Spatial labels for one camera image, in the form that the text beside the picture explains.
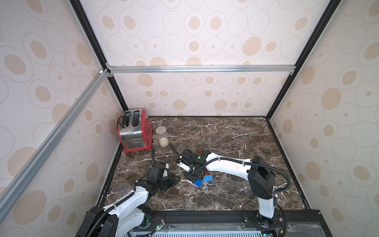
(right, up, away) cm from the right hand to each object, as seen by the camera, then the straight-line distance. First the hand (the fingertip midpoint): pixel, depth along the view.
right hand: (194, 173), depth 85 cm
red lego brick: (+5, +8, -25) cm, 27 cm away
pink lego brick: (-2, -6, -2) cm, 6 cm away
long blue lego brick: (+8, -3, +2) cm, 9 cm away
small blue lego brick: (+2, -4, -4) cm, 6 cm away
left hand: (-7, -3, -2) cm, 8 cm away
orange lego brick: (+4, +12, +14) cm, 19 cm away
